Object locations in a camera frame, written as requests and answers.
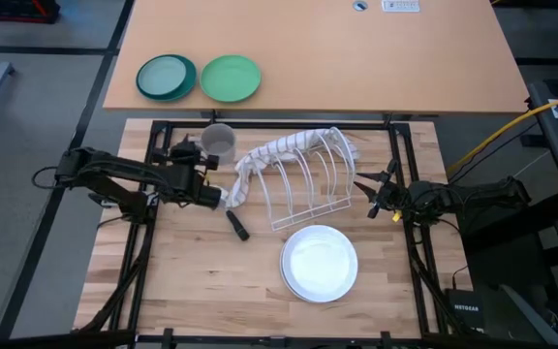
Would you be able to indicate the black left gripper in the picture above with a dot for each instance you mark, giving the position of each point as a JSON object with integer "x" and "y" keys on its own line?
{"x": 187, "y": 183}

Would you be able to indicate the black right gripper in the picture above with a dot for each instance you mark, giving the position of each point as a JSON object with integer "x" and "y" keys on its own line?
{"x": 395, "y": 196}

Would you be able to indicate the grey mug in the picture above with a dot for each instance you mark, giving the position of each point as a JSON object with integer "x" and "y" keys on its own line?
{"x": 218, "y": 140}

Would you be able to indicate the white striped dish towel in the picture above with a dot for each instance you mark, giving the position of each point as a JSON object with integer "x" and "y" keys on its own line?
{"x": 279, "y": 148}

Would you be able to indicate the white plate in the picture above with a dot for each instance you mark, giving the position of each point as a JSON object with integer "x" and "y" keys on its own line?
{"x": 283, "y": 271}
{"x": 320, "y": 262}

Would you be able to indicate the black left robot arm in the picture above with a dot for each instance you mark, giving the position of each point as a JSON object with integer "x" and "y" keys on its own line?
{"x": 114, "y": 169}

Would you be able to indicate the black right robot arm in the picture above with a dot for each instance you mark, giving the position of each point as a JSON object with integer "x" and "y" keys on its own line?
{"x": 477, "y": 194}

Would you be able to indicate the dark green plate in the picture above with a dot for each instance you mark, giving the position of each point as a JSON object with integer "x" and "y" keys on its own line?
{"x": 189, "y": 83}

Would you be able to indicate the pale teal plate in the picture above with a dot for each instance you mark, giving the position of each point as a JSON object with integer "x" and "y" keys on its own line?
{"x": 161, "y": 75}

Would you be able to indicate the tan wooden desk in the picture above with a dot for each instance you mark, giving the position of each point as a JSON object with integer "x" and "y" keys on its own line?
{"x": 332, "y": 58}

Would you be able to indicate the grey desk grommet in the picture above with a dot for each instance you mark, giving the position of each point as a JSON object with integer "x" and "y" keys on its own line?
{"x": 360, "y": 5}

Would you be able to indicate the white power strip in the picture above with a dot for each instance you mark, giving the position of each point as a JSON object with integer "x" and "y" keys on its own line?
{"x": 400, "y": 5}

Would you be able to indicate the white paper label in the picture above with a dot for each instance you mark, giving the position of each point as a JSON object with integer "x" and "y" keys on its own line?
{"x": 557, "y": 109}

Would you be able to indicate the red and black crate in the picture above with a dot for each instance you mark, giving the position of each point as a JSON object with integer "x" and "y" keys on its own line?
{"x": 20, "y": 9}

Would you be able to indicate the black aluminium frame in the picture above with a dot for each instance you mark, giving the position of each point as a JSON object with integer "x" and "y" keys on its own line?
{"x": 279, "y": 125}

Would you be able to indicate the black Netgear switch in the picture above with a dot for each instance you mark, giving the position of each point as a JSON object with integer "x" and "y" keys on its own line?
{"x": 467, "y": 310}

